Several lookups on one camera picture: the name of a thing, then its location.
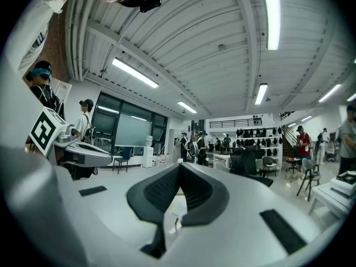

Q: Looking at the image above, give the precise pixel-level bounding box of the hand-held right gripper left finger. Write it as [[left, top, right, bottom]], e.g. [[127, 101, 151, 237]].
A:
[[55, 162, 182, 267]]

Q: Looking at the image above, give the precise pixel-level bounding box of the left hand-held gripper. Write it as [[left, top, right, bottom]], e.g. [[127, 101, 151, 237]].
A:
[[28, 106, 113, 180]]

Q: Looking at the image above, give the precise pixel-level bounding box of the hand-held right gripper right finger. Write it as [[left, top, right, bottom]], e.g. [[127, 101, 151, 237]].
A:
[[164, 162, 324, 267]]

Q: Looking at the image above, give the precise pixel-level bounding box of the blue chair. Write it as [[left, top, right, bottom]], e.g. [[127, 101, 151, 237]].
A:
[[112, 147, 133, 175]]

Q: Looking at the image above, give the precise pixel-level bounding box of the dark framed window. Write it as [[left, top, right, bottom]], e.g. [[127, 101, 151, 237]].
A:
[[91, 91, 169, 156]]

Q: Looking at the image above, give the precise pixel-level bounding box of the white water dispenser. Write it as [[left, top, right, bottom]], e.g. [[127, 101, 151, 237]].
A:
[[142, 135, 155, 169]]

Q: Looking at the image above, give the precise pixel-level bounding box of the black office chair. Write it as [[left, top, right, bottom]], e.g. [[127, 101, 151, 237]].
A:
[[230, 145, 275, 188]]

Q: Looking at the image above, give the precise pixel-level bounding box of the white table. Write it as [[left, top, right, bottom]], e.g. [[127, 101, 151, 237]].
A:
[[212, 154, 232, 169], [308, 181, 356, 223]]

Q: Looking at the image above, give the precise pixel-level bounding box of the grey round chair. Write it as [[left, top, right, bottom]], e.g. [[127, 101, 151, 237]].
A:
[[260, 156, 279, 177]]

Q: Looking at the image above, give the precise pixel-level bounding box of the white panel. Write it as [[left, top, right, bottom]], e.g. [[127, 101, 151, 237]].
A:
[[53, 79, 73, 106]]

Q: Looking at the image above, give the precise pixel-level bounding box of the black stool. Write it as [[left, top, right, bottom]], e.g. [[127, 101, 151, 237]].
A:
[[285, 156, 301, 174]]

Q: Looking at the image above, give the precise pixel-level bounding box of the grey chair with dark legs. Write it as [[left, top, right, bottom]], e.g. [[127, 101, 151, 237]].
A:
[[295, 157, 323, 202]]

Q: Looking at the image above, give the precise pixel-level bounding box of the white shelf unit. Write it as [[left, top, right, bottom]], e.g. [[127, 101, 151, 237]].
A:
[[235, 126, 284, 165]]

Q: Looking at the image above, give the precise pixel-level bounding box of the staircase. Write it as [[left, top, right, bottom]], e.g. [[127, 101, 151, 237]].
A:
[[281, 125, 300, 157]]

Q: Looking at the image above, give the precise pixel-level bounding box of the black balcony railing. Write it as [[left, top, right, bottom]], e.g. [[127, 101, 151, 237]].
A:
[[209, 118, 264, 130]]

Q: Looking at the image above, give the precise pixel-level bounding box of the white device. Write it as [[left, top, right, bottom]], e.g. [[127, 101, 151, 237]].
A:
[[330, 170, 356, 197]]

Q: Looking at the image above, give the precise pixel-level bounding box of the black head-worn camera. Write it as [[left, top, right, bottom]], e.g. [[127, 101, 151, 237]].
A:
[[139, 0, 162, 13]]

